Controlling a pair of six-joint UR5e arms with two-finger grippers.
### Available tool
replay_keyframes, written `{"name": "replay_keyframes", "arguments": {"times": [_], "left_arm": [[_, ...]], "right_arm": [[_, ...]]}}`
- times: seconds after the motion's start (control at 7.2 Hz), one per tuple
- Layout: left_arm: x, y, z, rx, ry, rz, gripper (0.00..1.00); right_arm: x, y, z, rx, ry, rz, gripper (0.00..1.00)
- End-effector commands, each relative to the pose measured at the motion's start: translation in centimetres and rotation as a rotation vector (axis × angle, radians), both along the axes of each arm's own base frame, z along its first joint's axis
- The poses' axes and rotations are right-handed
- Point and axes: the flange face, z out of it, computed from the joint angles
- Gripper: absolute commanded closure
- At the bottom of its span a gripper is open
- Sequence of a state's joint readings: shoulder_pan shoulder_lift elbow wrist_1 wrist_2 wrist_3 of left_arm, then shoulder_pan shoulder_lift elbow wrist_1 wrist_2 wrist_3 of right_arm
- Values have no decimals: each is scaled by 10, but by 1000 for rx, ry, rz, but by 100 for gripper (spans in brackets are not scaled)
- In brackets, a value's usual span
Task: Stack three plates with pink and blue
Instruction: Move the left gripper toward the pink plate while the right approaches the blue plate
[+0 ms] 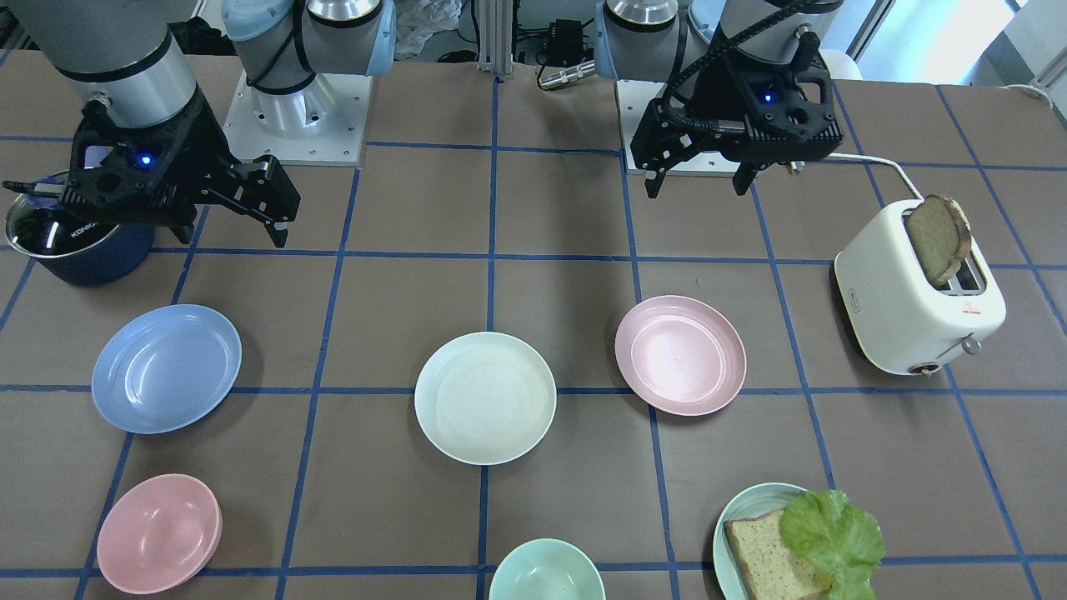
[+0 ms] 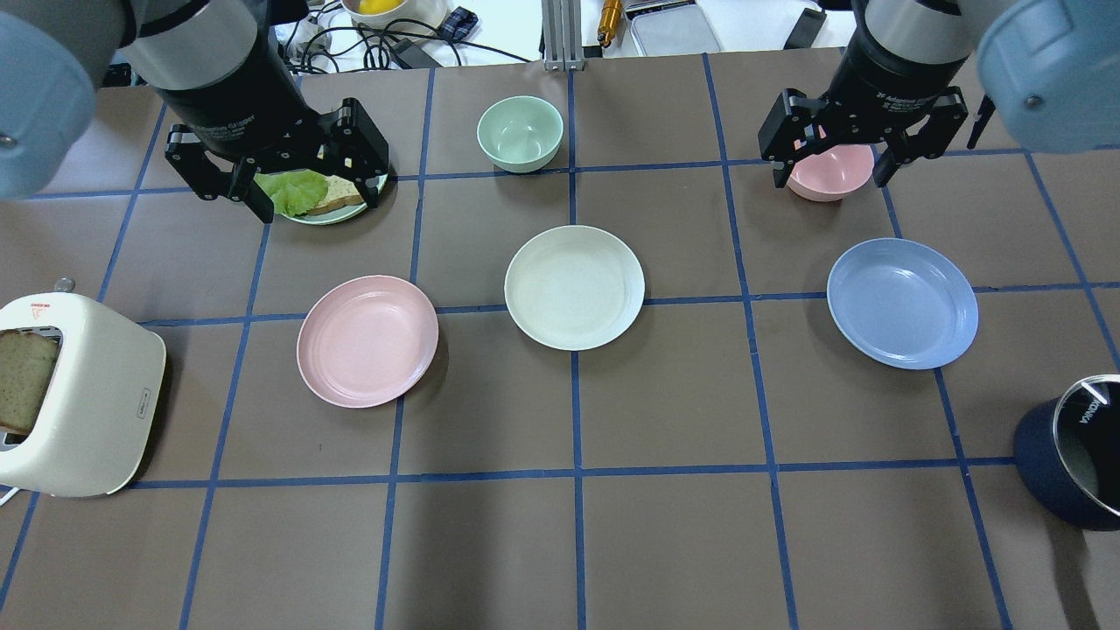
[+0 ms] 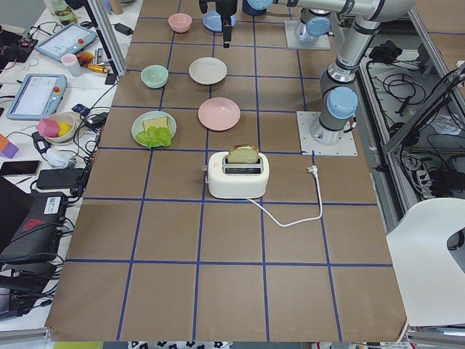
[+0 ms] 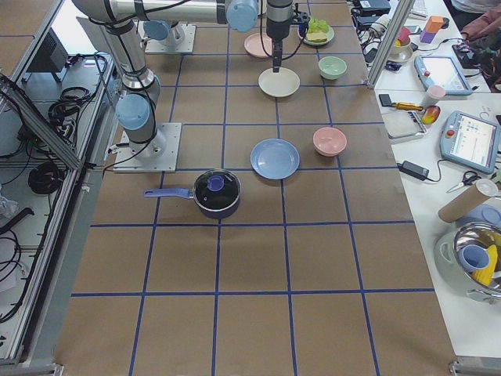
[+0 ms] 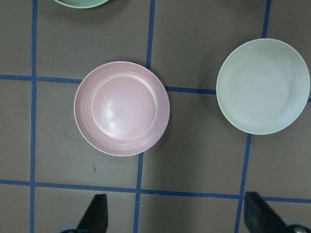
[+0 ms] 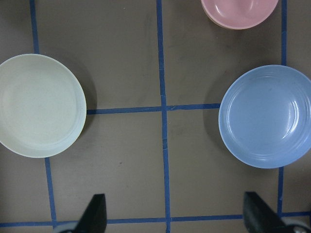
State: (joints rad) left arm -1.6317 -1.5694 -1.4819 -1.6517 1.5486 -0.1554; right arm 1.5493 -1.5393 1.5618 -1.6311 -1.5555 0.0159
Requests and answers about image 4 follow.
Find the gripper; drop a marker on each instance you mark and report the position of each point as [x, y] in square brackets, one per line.
[277, 30]

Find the pink plate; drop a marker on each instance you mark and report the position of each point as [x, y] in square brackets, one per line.
[259, 46]

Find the blue plate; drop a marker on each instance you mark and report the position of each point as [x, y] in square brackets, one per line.
[275, 158]

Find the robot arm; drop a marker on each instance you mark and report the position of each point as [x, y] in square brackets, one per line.
[116, 20]
[160, 18]

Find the bread slice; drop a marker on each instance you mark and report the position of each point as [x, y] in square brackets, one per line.
[316, 37]

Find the cream plate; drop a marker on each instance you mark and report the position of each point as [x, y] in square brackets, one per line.
[279, 84]

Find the lettuce leaf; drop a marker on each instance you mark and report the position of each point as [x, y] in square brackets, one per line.
[317, 25]

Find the green plate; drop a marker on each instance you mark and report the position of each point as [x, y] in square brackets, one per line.
[330, 34]

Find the green bowl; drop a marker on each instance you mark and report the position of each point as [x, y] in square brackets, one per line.
[332, 67]

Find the pink bowl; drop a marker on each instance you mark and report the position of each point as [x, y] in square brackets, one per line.
[329, 142]

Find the white bowl with fruit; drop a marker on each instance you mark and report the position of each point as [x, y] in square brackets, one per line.
[401, 50]

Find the yellow screwdriver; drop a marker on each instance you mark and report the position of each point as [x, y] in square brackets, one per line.
[407, 106]

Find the digital kitchen scale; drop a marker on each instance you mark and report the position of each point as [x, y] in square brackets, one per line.
[403, 125]

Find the purple block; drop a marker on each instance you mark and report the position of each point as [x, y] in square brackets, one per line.
[427, 37]

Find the orange block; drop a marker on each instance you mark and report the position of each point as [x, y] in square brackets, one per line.
[433, 24]

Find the blue saucepan with lid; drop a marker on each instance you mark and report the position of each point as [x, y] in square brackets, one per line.
[216, 193]

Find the far teach pendant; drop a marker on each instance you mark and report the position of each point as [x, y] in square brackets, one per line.
[443, 71]

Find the teach pendant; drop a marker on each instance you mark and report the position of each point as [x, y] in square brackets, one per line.
[470, 141]
[443, 71]

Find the paper cup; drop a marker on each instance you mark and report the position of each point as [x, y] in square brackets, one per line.
[433, 95]

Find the mango fruit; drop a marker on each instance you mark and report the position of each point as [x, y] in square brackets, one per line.
[430, 115]

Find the black power adapter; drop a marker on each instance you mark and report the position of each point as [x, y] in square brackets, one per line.
[413, 170]

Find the near teach pendant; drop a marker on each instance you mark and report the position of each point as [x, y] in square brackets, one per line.
[470, 141]

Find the scissors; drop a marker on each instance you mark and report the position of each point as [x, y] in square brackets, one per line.
[468, 179]

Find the cardboard tube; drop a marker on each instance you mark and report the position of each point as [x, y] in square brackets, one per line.
[477, 194]

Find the steel mixing bowl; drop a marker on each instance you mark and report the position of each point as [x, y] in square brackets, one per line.
[482, 285]

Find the blue cup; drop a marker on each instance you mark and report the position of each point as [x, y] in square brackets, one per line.
[473, 258]

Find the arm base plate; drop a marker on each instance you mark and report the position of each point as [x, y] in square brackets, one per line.
[161, 155]
[184, 39]

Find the aluminium frame post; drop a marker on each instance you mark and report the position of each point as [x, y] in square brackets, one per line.
[395, 25]

